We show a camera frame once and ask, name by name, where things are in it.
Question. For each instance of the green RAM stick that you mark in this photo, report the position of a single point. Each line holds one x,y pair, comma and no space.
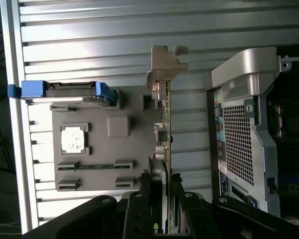
97,166

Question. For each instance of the hard disk in blue carrier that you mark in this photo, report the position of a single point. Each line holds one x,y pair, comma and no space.
32,89

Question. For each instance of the open PC case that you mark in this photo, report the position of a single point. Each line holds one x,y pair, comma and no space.
239,139

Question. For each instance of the grey plastic parts rack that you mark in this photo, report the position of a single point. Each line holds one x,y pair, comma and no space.
102,154

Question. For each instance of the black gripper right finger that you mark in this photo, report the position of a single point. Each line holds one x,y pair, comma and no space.
196,219

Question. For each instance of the CPU socket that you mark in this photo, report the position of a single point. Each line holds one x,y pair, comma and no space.
294,122

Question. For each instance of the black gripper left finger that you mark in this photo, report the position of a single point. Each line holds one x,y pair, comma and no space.
138,216

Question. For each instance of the silver CPU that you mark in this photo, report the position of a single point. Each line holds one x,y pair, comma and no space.
72,138

